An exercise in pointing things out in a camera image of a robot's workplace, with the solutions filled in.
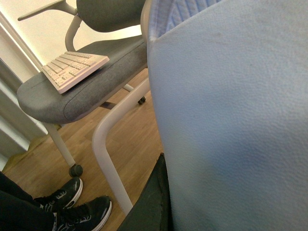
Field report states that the black sneaker lower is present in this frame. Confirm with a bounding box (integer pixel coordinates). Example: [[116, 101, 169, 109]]
[[53, 195, 112, 231]]

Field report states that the grey office chair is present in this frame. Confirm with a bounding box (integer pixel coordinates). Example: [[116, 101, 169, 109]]
[[17, 0, 151, 214]]

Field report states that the black sneaker upper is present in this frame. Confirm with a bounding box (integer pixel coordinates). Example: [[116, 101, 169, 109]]
[[34, 177, 83, 212]]

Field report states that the black trouser leg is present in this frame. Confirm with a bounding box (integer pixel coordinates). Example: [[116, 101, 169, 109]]
[[0, 173, 56, 231]]

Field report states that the white keyboard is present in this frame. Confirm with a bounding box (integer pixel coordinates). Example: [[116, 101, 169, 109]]
[[42, 51, 109, 94]]

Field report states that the light blue slipper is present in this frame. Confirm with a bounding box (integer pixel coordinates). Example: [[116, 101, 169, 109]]
[[147, 0, 308, 231]]

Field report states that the black sneaker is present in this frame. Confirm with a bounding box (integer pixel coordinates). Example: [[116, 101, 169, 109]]
[[34, 177, 83, 212], [53, 195, 112, 231]]

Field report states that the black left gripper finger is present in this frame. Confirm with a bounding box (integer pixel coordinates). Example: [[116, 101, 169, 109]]
[[118, 153, 171, 231]]

